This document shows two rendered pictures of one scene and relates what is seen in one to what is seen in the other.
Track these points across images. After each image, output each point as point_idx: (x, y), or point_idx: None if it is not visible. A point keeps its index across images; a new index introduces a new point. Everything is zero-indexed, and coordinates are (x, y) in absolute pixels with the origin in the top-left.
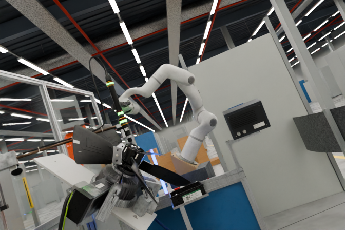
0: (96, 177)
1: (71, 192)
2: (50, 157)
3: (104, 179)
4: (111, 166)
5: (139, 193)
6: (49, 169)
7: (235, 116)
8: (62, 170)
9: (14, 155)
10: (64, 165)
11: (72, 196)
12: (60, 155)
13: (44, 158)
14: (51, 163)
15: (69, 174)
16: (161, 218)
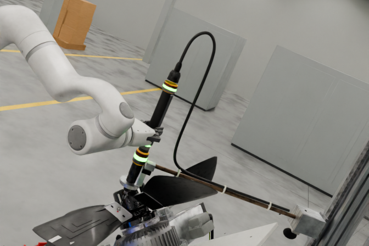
0: (180, 244)
1: (209, 220)
2: (261, 234)
3: (174, 217)
4: (160, 222)
5: None
6: (249, 229)
7: None
8: (233, 238)
9: (292, 209)
10: (234, 242)
11: (205, 208)
12: (252, 245)
13: (266, 229)
14: (253, 232)
15: (222, 241)
16: None
